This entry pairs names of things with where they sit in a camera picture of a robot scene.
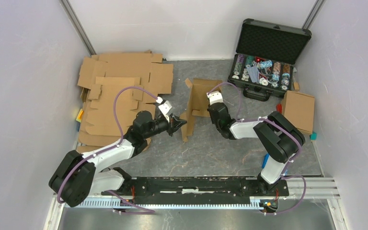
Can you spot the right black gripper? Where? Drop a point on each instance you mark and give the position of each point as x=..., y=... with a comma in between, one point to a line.
x=211, y=117

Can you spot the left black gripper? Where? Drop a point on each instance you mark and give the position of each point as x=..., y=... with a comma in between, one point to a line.
x=172, y=129

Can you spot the cardboard box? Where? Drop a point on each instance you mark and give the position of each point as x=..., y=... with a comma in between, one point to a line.
x=197, y=103
x=298, y=109

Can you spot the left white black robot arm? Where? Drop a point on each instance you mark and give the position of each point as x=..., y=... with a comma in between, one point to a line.
x=79, y=175

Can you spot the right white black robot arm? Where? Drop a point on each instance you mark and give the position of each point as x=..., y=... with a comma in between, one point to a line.
x=281, y=139

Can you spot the folded cardboard box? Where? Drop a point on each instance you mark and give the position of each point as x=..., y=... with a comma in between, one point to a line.
x=298, y=109

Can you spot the red object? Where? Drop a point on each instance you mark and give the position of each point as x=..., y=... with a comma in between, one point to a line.
x=279, y=108

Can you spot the blue block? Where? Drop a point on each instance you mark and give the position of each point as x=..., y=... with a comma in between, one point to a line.
x=265, y=160

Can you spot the black poker chip case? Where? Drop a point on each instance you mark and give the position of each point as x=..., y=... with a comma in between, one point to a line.
x=264, y=58

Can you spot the stack of flat cardboard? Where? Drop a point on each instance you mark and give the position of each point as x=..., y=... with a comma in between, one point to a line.
x=114, y=88

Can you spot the orange yellow block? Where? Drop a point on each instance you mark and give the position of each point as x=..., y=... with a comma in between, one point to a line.
x=79, y=115

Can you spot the teal cube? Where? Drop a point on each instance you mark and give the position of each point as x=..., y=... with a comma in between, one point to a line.
x=313, y=136

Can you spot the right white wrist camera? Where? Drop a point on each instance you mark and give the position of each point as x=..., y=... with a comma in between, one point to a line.
x=214, y=97

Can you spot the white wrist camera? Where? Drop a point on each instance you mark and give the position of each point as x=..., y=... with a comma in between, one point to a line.
x=165, y=107
x=214, y=97

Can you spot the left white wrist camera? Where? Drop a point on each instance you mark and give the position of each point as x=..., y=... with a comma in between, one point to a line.
x=165, y=107

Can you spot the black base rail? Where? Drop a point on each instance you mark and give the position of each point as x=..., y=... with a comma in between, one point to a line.
x=219, y=190

